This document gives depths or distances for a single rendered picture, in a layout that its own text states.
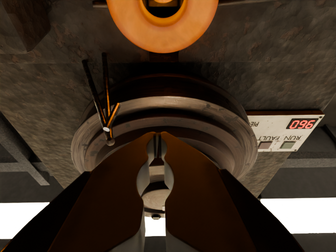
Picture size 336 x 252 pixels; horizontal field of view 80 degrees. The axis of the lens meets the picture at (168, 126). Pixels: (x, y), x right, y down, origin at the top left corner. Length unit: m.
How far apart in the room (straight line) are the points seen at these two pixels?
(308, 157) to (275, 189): 2.66
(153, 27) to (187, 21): 0.05
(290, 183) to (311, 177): 0.92
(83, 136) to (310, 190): 9.05
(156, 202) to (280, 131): 0.45
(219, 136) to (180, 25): 0.23
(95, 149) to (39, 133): 0.33
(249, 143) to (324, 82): 0.28
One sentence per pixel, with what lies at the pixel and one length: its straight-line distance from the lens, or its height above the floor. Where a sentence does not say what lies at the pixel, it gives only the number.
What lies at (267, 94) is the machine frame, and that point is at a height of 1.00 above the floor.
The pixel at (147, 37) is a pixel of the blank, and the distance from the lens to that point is 0.34.
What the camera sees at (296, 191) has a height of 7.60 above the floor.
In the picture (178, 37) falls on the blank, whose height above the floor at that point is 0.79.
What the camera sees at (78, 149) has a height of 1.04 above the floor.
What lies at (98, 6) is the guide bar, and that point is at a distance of 0.40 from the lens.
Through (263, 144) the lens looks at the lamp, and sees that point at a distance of 0.76.
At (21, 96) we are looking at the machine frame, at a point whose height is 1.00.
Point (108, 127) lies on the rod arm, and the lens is 0.31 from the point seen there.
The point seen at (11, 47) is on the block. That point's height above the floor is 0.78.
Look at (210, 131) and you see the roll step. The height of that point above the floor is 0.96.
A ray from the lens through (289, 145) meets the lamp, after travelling 0.80.
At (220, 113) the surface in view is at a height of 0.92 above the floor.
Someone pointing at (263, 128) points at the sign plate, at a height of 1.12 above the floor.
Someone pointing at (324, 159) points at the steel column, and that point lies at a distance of 6.64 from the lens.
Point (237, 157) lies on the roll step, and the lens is 0.51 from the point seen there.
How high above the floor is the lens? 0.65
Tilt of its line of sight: 47 degrees up
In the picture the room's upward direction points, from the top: 180 degrees counter-clockwise
